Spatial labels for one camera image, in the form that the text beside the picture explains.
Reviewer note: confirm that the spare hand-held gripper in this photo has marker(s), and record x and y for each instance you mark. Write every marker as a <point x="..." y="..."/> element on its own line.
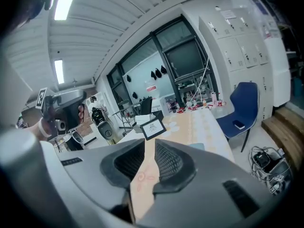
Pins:
<point x="278" y="184"/>

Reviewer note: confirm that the beige patterned tablecloth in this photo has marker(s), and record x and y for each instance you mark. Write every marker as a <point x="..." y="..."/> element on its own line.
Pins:
<point x="202" y="127"/>

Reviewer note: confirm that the black phone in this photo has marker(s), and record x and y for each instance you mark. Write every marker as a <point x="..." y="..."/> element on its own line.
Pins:
<point x="238" y="124"/>

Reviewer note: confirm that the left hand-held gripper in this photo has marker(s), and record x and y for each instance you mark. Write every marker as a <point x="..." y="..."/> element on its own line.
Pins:
<point x="70" y="114"/>

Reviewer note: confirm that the white cabinet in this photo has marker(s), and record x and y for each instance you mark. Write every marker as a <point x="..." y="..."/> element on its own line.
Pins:
<point x="278" y="68"/>

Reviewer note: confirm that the short ceiling light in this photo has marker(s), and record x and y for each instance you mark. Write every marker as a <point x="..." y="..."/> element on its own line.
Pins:
<point x="59" y="71"/>

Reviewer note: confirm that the pink tumbler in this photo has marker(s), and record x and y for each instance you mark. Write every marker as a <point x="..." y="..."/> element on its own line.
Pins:
<point x="214" y="98"/>

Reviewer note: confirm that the white cardboard box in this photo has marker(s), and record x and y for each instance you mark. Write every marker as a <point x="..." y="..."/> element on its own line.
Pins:
<point x="140" y="121"/>

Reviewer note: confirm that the teal bin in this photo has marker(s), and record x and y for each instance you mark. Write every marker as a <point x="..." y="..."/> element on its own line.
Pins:
<point x="298" y="87"/>

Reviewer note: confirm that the person's left forearm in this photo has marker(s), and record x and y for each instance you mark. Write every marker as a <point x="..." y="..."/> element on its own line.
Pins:
<point x="36" y="132"/>

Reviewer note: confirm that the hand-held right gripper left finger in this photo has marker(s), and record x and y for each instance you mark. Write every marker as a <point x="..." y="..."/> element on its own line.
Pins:
<point x="90" y="182"/>

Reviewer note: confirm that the red and white notice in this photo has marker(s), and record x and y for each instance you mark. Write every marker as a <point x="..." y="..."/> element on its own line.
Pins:
<point x="151" y="88"/>

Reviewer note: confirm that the long ceiling light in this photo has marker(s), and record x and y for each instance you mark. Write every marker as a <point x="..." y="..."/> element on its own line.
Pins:
<point x="64" y="1"/>

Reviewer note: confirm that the black folding table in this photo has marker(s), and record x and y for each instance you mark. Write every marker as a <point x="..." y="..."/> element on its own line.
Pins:
<point x="126" y="113"/>

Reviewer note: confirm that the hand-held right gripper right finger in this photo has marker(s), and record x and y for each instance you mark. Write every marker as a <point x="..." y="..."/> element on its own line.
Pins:
<point x="202" y="198"/>

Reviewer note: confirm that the white paper notice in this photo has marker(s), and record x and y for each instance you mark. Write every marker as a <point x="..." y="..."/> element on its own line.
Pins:
<point x="228" y="14"/>

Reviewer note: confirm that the white wristband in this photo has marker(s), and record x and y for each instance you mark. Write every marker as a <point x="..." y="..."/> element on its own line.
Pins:
<point x="45" y="128"/>

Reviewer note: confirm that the grey and black speaker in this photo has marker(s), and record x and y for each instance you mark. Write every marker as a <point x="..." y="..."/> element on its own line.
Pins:
<point x="107" y="132"/>

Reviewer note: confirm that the grey metal lockers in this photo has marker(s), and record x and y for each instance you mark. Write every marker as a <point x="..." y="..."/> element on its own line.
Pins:
<point x="237" y="56"/>

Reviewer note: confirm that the person's left hand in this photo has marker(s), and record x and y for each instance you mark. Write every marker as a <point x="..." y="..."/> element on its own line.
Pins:
<point x="81" y="114"/>

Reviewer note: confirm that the black picture frame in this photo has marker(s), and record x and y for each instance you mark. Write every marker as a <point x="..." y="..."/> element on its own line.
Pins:
<point x="153" y="129"/>

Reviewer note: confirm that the black window frame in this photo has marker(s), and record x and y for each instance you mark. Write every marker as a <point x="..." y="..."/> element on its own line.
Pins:
<point x="154" y="35"/>

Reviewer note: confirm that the blue wall poster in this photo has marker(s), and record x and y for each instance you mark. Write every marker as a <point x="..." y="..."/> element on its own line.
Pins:
<point x="260" y="6"/>

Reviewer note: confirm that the glass whiteboard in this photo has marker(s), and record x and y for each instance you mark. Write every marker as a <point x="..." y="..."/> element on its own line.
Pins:
<point x="147" y="70"/>

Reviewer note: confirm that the blue chair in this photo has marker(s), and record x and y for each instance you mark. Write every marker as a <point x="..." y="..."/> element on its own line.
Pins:
<point x="244" y="103"/>

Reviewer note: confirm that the group of black caps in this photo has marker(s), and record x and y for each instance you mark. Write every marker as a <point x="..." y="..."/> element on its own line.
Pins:
<point x="158" y="73"/>

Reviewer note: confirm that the wooden bench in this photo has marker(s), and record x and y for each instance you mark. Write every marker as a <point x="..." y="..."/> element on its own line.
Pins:
<point x="285" y="127"/>

